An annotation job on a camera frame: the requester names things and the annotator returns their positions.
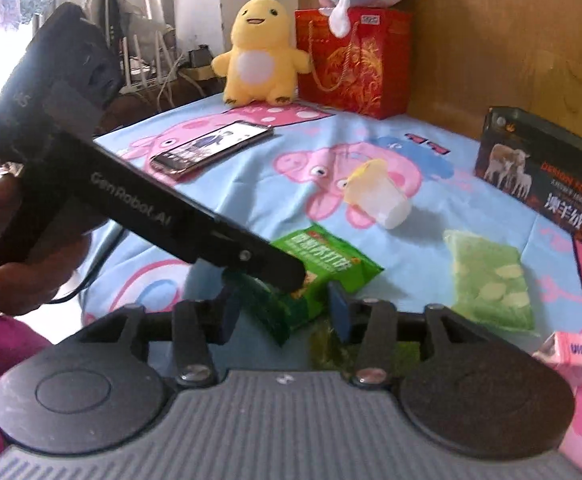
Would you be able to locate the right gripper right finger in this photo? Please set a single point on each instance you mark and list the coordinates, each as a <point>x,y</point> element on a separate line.
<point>370,323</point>

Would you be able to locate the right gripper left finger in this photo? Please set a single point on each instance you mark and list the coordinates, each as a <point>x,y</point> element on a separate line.
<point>196,324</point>

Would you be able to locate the green cracker packet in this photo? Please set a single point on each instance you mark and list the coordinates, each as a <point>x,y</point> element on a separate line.
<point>326,258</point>

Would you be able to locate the light green snack packet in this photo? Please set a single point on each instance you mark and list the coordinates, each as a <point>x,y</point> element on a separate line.
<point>489,282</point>

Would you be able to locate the pink snack packet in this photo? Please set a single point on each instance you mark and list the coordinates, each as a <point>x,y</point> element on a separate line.
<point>563,353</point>

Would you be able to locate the person left hand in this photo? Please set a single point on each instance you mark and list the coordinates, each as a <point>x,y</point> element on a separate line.
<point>25,286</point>

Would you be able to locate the cartoon pig blue tablecloth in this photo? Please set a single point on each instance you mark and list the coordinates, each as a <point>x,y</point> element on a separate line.
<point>297,178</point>

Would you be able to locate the smartphone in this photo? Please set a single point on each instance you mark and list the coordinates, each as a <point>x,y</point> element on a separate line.
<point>195,154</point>

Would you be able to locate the yellow jelly cup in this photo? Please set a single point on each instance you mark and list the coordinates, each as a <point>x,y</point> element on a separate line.
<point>371,189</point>

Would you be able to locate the yellow plush duck toy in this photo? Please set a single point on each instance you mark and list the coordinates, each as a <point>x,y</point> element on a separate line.
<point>261,64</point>

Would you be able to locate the black sheep print box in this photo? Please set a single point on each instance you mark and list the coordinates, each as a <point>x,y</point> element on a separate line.
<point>534,161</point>

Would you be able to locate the red gift bag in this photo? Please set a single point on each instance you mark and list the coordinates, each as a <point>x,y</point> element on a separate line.
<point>367,72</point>

